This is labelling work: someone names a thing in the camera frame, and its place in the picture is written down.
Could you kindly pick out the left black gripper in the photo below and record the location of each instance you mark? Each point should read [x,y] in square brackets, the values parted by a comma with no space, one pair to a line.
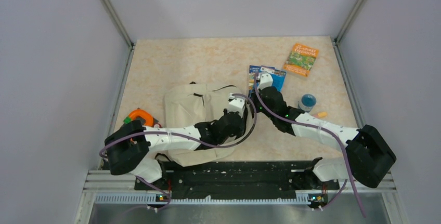
[238,131]

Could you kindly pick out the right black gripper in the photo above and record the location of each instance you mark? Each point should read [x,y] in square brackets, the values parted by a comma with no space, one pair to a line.
[253,107]

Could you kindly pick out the beige canvas backpack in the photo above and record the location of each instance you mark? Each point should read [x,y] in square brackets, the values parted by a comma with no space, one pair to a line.
[189,104]

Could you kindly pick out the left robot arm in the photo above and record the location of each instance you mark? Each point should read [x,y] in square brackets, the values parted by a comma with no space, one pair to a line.
[132,149]

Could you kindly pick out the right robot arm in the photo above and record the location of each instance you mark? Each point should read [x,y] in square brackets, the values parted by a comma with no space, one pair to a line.
[366,158]

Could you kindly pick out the blue and white booklet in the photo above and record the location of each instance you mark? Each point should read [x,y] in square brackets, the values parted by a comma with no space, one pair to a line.
[253,72]

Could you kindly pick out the blue lidded jar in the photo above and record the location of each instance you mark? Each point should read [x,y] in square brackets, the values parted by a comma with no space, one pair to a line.
[307,102]

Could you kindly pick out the orange paperback book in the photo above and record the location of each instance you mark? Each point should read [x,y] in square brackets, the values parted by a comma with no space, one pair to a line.
[300,60]

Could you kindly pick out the pink orange marker pen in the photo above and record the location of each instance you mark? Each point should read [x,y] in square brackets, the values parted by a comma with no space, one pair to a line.
[321,114]

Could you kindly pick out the orange tape dispenser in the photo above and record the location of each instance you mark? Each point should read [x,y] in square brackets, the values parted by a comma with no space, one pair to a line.
[139,114]

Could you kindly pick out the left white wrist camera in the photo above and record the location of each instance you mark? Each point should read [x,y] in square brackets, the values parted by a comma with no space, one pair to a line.
[236,104]

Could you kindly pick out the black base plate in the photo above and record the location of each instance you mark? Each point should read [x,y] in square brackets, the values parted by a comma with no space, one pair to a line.
[262,180]

